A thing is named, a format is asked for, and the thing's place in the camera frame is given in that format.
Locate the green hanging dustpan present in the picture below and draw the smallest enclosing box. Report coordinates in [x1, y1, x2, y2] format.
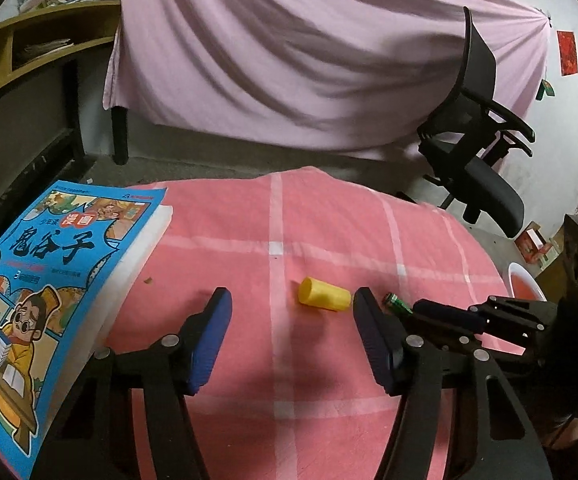
[536, 79, 556, 101]

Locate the red wall paper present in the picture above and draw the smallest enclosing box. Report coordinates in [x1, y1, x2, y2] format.
[556, 30, 578, 76]

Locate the yellow plastic cap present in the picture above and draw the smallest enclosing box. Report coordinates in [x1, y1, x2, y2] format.
[298, 278, 352, 312]

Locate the red white-rimmed trash bin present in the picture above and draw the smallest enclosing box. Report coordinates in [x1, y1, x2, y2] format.
[504, 262, 546, 301]

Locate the wooden low shelf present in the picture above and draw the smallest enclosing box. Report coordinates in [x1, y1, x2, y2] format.
[0, 0, 121, 94]

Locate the pink checked tablecloth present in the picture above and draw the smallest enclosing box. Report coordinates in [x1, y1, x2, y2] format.
[108, 168, 506, 479]

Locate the blue comic book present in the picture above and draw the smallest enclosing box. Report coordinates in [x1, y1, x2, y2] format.
[0, 181, 173, 479]

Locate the black office chair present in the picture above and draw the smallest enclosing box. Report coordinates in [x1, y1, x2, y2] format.
[417, 9, 536, 238]

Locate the pink hanging sheet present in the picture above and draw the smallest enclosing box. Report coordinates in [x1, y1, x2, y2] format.
[103, 0, 550, 159]

